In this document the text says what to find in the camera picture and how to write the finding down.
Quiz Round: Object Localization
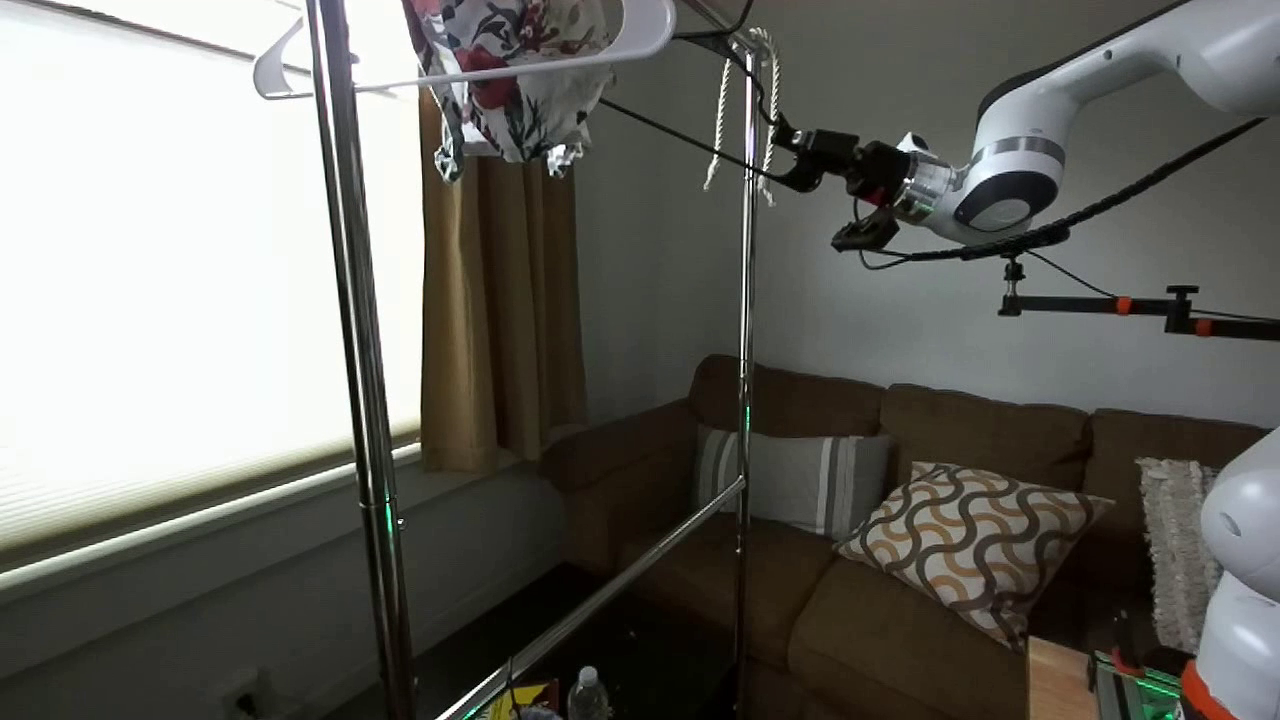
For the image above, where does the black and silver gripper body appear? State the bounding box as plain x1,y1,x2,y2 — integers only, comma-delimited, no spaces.
796,124,925,212

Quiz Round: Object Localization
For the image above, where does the black clothes hanger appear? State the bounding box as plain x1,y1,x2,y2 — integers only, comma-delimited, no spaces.
597,0,802,176

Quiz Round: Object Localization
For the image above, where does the white plastic hanger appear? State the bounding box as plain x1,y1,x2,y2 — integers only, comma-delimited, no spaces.
249,0,681,103

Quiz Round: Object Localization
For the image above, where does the black boom with orange clamps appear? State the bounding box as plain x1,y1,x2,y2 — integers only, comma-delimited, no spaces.
994,257,1280,346

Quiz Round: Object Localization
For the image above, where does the floral print garment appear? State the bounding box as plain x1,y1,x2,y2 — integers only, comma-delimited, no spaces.
396,0,622,184

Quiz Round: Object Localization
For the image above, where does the grey striped pillow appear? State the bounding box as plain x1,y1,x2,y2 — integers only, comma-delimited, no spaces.
693,423,896,545

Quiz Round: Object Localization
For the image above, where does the brown curtain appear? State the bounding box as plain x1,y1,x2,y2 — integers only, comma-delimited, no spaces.
417,98,590,476

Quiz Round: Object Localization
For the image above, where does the wavy patterned pillow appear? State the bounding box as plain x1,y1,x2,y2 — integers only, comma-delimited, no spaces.
835,456,1114,654

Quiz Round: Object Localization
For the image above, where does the brown sofa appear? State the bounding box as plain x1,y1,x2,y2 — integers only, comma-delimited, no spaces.
536,351,1263,720

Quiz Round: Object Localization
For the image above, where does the chrome garment rack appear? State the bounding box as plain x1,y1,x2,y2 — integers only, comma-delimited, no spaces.
294,0,783,720

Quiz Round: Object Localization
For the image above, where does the cream shaggy throw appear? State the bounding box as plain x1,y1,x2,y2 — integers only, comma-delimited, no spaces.
1132,456,1223,655

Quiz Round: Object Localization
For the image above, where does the wooden side table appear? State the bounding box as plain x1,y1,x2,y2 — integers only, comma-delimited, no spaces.
1023,631,1102,720

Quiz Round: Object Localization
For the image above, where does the clear plastic bottle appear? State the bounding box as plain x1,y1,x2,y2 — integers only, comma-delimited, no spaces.
565,661,616,720

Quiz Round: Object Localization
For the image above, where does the yellow packet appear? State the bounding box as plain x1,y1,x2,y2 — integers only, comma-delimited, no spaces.
497,677,565,720

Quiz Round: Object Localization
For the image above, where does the green block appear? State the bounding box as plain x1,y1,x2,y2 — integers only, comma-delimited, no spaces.
1089,650,1190,720

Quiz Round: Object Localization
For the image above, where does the white window blind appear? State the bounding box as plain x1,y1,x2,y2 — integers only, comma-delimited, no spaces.
0,0,433,553

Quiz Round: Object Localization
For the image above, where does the white window sill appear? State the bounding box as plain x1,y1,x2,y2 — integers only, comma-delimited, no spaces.
0,444,433,603

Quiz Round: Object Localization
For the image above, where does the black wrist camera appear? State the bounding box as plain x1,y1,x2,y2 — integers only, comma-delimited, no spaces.
826,216,901,257

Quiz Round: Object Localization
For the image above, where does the white string loop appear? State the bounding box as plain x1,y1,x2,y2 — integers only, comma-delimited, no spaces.
699,24,783,212

